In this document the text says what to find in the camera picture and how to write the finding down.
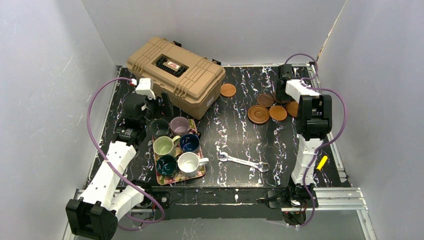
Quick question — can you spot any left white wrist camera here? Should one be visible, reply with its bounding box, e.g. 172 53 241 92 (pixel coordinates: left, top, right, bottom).
130 78 156 100

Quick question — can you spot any ringed orange wooden coaster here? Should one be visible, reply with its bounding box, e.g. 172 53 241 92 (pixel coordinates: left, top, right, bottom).
285 101 299 118

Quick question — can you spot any yellow blue screwdriver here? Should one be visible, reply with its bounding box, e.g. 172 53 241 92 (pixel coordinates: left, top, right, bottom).
315 155 329 172

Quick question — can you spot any dark walnut wooden coaster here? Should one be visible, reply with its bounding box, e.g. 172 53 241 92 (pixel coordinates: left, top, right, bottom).
272 92 291 105

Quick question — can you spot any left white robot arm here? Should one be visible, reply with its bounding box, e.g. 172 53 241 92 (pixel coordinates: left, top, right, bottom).
65 90 165 240

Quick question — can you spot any light orange wooden coaster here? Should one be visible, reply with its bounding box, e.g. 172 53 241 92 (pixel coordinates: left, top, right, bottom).
220 83 237 98

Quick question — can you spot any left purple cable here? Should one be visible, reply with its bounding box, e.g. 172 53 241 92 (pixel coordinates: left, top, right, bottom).
86 77 167 232

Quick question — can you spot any silver double-ended wrench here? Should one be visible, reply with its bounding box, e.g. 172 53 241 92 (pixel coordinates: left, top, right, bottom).
218 152 270 173

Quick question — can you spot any ringed brown wooden coaster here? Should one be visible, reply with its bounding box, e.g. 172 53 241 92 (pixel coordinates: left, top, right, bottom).
247 104 270 124

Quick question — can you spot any navy blue mug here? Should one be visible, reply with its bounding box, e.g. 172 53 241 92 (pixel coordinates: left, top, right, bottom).
179 132 202 153

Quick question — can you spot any tan plastic toolbox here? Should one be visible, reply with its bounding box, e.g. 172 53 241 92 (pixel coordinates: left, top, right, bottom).
126 36 226 120

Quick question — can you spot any dark grey mug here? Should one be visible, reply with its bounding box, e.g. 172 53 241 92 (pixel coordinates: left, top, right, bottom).
148 118 171 139

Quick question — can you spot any white mug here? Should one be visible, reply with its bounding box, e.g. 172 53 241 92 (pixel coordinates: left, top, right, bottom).
177 152 209 178

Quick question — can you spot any pale green mug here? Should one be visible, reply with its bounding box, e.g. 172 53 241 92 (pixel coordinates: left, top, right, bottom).
153 135 181 157

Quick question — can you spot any dark brown wooden coaster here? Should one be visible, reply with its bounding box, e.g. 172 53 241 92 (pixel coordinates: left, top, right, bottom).
256 93 275 108

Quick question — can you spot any dark teal mug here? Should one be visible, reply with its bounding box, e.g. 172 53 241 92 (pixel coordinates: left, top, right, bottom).
155 155 179 178

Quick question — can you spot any lilac mug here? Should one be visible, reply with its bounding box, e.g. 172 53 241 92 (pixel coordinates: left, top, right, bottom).
169 116 191 137

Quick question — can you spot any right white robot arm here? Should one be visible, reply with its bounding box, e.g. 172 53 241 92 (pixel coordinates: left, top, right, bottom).
275 63 332 202

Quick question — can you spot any floral serving tray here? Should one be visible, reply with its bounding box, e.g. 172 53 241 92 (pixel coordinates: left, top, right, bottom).
152 118 206 185

